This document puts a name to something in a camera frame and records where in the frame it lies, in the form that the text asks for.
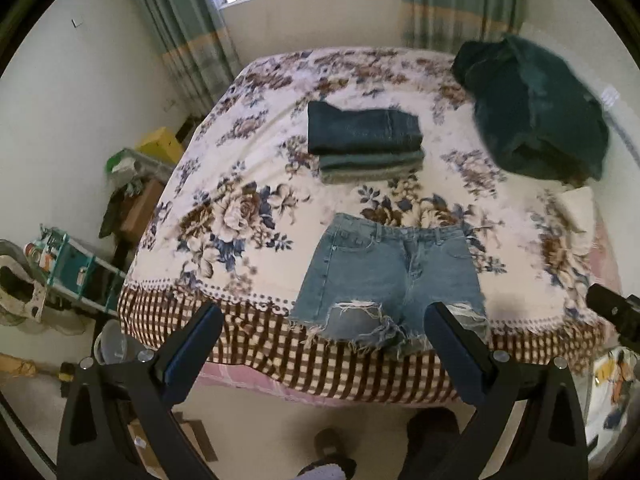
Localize light blue denim shorts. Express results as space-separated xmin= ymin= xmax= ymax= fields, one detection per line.
xmin=290 ymin=214 xmax=489 ymax=359

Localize clear plastic container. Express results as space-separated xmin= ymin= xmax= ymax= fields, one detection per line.
xmin=93 ymin=320 xmax=145 ymax=365

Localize flat cardboard piece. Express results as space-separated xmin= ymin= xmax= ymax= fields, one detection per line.
xmin=128 ymin=412 xmax=218 ymax=479

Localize white pillow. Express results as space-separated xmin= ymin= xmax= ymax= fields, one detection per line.
xmin=553 ymin=186 xmax=597 ymax=256

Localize teal storage rack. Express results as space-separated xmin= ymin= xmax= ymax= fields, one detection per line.
xmin=24 ymin=226 xmax=125 ymax=318

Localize brown cardboard box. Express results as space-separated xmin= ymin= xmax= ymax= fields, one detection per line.
xmin=119 ymin=179 xmax=165 ymax=244

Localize dark green crumpled garment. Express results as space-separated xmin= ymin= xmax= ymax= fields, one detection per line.
xmin=452 ymin=35 xmax=610 ymax=182

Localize yellow box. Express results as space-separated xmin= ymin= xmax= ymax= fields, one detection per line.
xmin=136 ymin=127 xmax=184 ymax=165

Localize green folded pants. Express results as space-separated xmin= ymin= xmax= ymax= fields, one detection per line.
xmin=319 ymin=150 xmax=424 ymax=171

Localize dark blue folded jeans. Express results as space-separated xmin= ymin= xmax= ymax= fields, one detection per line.
xmin=307 ymin=101 xmax=423 ymax=155

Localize right green curtain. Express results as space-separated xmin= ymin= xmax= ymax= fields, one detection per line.
xmin=401 ymin=0 xmax=526 ymax=53

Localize green curtain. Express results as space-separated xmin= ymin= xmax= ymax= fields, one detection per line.
xmin=401 ymin=0 xmax=526 ymax=53
xmin=134 ymin=0 xmax=242 ymax=117

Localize left green curtain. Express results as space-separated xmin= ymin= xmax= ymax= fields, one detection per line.
xmin=134 ymin=0 xmax=242 ymax=117

